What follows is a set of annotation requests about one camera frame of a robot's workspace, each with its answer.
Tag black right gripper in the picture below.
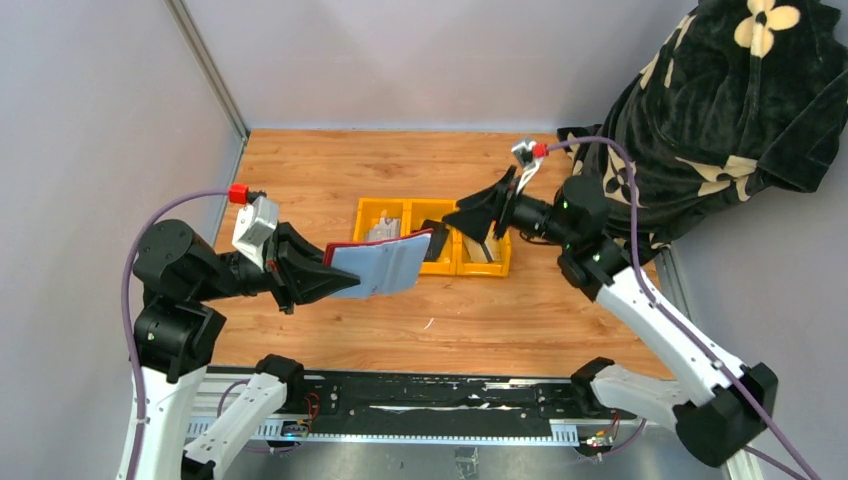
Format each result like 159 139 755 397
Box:
442 166 576 250

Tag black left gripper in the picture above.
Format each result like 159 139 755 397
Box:
195 215 362 310

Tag white cards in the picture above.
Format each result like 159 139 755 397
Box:
332 253 422 299

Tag red leather card holder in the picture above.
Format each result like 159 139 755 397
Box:
323 228 433 269

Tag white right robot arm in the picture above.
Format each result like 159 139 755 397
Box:
443 168 778 467

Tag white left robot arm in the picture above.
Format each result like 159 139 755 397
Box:
118 219 360 479

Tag beige striped cards in bin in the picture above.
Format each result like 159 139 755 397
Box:
463 233 501 264

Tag black card holder in bin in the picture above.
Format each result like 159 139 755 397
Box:
415 219 450 262

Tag silver VIP card front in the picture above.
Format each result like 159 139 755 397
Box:
365 217 402 243

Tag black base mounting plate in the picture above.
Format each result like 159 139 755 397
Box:
277 370 634 439

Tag black floral blanket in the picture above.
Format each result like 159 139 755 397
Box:
557 1 847 263

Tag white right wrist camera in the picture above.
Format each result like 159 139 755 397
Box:
511 137 548 192

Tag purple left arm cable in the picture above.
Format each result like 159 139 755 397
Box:
119 188 233 480

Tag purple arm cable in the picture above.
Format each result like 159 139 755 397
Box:
546 135 826 480
119 188 233 480

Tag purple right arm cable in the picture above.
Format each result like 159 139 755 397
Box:
546 135 826 480

